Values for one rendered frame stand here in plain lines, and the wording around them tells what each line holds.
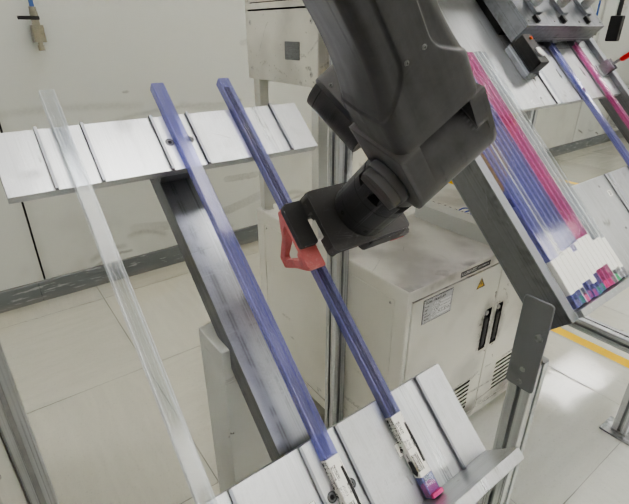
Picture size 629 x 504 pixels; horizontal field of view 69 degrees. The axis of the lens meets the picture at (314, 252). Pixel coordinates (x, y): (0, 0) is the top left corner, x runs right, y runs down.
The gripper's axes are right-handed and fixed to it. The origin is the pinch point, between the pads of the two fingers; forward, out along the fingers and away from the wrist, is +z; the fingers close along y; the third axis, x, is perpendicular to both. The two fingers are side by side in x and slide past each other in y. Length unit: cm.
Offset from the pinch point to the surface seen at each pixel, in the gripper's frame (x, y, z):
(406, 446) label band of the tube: 22.0, 3.4, -2.7
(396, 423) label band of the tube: 19.8, 3.2, -2.6
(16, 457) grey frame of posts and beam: 3, 36, 58
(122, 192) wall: -98, -27, 160
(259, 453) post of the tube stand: 18.2, 9.9, 18.0
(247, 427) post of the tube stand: 14.4, 11.2, 14.2
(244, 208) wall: -81, -90, 174
